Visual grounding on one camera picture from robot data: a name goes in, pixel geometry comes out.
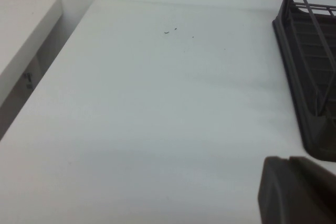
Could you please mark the white side table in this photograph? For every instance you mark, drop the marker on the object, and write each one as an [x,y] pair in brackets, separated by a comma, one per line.
[21,37]

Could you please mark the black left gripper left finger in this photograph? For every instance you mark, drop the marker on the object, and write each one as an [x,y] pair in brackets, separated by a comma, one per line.
[288,197]

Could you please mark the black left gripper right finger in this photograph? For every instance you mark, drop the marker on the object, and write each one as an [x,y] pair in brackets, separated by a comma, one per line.
[315,170]

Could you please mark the black dish drying rack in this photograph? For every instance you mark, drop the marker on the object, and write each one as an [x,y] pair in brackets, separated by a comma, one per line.
[294,58]

